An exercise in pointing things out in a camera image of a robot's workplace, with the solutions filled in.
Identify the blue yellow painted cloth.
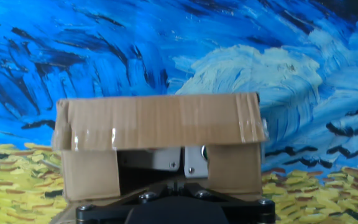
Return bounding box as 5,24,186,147
0,0,358,224

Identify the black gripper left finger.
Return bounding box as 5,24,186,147
75,182,169,224

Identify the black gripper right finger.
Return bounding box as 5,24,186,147
184,182,276,224

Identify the brown cardboard box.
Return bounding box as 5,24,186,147
48,91,269,224

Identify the grey green button switch box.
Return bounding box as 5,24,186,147
183,145,210,179

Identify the grey red button switch box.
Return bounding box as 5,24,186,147
119,147,181,172

